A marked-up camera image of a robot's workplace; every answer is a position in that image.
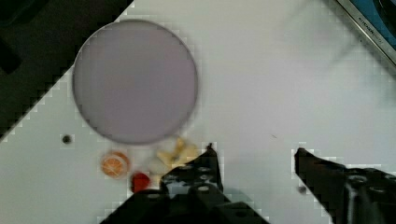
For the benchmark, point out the silver toaster oven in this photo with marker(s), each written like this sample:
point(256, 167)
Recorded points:
point(377, 20)

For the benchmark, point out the toy orange slice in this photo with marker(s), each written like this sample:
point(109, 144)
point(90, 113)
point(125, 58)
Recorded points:
point(115, 164)

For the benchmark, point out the small toy strawberry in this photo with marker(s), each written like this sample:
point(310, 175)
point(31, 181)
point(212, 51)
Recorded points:
point(139, 181)

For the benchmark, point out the toy peeled banana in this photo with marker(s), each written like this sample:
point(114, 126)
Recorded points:
point(173, 153)

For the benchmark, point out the round grey plate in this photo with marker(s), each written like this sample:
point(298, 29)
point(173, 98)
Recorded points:
point(135, 82)

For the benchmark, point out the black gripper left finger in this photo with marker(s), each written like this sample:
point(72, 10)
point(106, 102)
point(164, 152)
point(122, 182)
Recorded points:
point(190, 194)

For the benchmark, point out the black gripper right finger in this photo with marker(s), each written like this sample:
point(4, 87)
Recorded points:
point(349, 195)

